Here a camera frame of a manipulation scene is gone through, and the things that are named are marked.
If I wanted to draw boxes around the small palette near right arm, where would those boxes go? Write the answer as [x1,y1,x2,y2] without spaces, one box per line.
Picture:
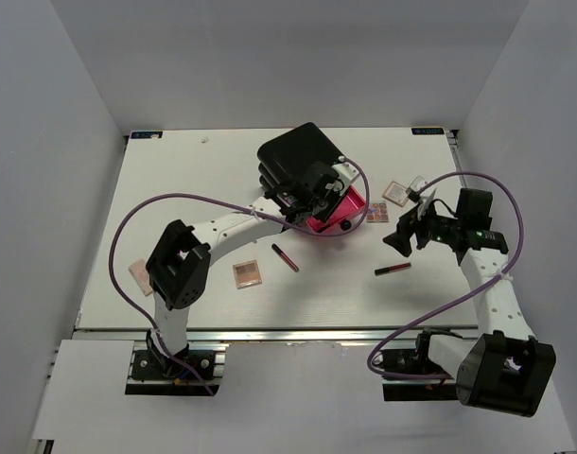
[382,181,409,207]

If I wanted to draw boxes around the pink blush palette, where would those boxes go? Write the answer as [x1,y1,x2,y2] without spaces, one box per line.
[129,259,153,296]

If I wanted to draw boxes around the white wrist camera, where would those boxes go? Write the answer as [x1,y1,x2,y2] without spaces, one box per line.
[332,156,359,187]
[406,176,436,218]

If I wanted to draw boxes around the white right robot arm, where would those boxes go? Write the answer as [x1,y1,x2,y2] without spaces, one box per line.
[380,188,556,417]

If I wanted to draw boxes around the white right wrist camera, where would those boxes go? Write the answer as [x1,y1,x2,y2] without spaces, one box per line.
[406,176,436,218]

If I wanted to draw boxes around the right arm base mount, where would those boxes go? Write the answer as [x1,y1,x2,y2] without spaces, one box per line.
[376,328,473,402]

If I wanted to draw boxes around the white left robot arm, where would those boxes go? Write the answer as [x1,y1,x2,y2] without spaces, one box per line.
[146,157,361,377]

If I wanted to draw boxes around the dark red lip gloss tube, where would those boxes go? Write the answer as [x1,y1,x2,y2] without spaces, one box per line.
[374,262,411,276]

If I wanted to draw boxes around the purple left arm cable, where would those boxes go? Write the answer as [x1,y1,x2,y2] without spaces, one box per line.
[109,156,371,396]

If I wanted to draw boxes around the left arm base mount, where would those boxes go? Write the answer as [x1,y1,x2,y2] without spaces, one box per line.
[125,342,225,397]

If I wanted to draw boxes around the blue corner label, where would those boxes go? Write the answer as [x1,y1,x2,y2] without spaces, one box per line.
[411,127,445,135]
[130,131,163,140]

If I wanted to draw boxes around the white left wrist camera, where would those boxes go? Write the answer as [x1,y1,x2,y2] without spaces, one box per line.
[332,156,359,187]

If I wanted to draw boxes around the black drawer organizer cabinet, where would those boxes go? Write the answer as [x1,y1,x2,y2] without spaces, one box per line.
[256,122,341,194]

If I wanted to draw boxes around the four-colour eyeshadow palette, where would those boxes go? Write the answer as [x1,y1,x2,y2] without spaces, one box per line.
[233,260,262,289]

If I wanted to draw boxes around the left blue corner label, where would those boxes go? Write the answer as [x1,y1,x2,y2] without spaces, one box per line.
[130,131,163,140]

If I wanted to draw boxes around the aluminium table front rail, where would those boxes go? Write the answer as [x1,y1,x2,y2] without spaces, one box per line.
[75,325,479,345]

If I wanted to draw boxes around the right blue corner label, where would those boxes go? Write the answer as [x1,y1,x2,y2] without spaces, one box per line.
[411,127,445,135]

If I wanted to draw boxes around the floral pink palette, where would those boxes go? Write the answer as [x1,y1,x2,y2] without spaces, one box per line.
[366,201,389,223]

